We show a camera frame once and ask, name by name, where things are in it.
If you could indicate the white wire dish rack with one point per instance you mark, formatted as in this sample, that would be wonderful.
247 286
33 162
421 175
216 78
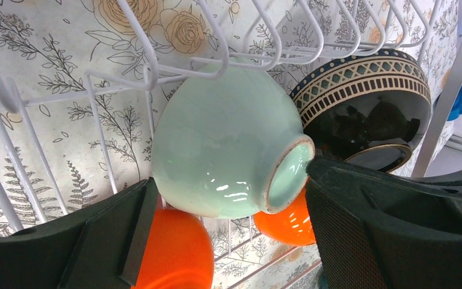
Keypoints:
287 67

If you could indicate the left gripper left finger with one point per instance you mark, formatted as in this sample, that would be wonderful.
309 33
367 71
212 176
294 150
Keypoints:
99 246

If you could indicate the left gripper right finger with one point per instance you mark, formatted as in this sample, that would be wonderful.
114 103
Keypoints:
377 230

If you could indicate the black gold-rimmed bowl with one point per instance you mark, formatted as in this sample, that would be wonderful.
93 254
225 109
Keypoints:
371 111

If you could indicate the orange bowl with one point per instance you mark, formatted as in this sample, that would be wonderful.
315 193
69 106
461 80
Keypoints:
291 226
178 254

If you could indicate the pale green bowl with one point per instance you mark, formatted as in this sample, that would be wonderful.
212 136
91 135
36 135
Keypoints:
230 147

